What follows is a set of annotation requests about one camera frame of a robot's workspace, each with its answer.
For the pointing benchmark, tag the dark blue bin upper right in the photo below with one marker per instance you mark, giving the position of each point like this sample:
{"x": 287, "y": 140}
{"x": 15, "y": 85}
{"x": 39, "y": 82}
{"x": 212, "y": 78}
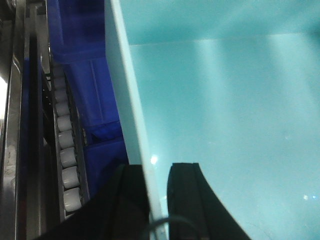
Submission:
{"x": 77, "y": 42}

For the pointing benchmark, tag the light blue plastic bin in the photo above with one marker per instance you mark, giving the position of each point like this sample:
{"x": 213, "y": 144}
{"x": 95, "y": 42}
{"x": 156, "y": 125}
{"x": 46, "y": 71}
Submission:
{"x": 233, "y": 85}

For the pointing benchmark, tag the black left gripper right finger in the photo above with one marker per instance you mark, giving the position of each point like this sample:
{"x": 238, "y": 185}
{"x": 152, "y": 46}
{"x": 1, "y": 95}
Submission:
{"x": 190, "y": 196}

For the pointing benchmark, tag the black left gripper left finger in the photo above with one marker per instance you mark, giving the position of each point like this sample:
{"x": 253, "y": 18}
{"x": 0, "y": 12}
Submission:
{"x": 119, "y": 211}

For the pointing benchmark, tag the stainless steel shelf rail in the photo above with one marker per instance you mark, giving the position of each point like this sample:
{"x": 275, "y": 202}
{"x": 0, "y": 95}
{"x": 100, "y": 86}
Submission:
{"x": 22, "y": 181}

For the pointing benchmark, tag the white roller track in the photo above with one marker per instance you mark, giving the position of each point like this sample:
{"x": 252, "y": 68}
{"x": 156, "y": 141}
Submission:
{"x": 72, "y": 182}

